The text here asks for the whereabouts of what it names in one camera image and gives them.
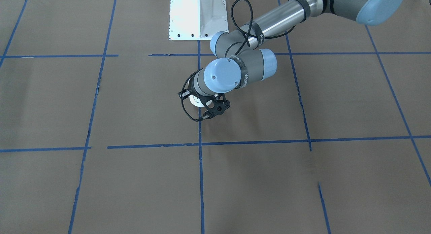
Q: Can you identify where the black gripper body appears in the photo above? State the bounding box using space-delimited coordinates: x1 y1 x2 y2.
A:
187 82 216 96

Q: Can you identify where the white smiley mug black handle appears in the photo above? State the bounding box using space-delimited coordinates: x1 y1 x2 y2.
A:
188 95 214 108

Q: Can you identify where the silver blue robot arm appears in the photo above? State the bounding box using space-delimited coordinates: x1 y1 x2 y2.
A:
178 0 403 108

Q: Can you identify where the brown paper table cover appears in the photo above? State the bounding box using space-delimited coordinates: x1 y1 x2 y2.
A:
1 0 430 234

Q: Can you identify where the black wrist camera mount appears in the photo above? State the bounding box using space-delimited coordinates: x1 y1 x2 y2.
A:
200 94 231 120

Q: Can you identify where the white pedestal column with base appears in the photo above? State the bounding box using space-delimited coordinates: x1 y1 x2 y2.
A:
168 0 228 41

